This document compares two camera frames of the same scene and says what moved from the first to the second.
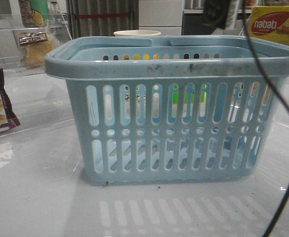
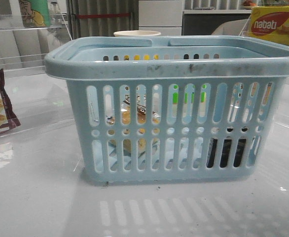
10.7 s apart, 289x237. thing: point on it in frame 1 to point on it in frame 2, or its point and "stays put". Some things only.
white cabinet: (164, 16) stays put
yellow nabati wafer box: (281, 23) stays put
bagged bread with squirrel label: (33, 45) to (141, 119)
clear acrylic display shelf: (22, 97) stays put
